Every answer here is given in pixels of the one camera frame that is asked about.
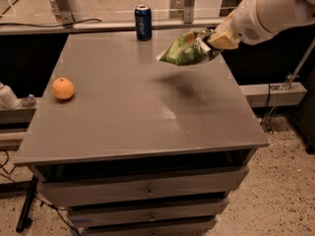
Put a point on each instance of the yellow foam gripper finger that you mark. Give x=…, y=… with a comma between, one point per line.
x=224, y=27
x=224, y=40

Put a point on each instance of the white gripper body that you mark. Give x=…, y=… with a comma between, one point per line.
x=244, y=24

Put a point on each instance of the green jalapeno chip bag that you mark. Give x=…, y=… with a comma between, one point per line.
x=190, y=48

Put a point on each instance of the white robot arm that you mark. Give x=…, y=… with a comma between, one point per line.
x=279, y=15

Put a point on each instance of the blue pepsi can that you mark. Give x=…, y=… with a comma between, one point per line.
x=143, y=21

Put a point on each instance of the grey drawer cabinet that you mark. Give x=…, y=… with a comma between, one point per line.
x=134, y=115

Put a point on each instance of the top grey drawer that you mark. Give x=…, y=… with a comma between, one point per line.
x=143, y=187

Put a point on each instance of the grey drawer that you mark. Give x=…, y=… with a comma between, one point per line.
x=115, y=214
x=143, y=187
x=158, y=228

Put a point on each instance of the orange fruit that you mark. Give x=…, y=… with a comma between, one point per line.
x=63, y=88

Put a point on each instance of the middle grey drawer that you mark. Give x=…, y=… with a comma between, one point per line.
x=115, y=214

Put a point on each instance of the bottom grey drawer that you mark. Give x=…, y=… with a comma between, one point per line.
x=158, y=228

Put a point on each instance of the small grey knob object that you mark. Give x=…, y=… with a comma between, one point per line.
x=28, y=101

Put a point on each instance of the white cylinder object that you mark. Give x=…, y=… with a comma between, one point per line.
x=8, y=98

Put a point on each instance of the black table leg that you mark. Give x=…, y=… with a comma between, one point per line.
x=24, y=215

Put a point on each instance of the grey metal rail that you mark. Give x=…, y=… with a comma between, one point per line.
x=97, y=26

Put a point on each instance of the left metal bracket post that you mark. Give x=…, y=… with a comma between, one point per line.
x=66, y=10

